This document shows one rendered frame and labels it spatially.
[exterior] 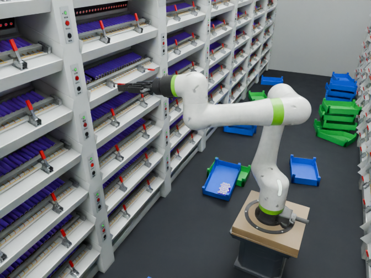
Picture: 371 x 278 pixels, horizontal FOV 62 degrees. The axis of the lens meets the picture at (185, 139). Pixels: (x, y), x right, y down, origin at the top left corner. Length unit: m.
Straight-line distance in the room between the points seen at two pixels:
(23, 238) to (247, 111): 0.99
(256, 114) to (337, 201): 1.36
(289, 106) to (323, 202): 1.24
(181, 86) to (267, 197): 0.69
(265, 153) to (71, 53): 1.00
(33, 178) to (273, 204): 1.05
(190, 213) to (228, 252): 0.39
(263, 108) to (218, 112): 0.19
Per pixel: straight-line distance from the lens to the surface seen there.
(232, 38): 3.11
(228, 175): 2.39
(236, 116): 1.27
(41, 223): 1.39
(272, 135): 1.57
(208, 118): 1.24
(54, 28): 1.23
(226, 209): 2.20
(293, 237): 1.63
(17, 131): 1.18
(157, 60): 1.82
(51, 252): 1.54
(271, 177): 1.54
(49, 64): 1.20
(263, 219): 1.65
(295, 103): 1.34
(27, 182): 1.27
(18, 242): 1.35
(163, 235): 2.02
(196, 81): 1.22
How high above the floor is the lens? 1.46
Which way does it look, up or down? 29 degrees down
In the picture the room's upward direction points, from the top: straight up
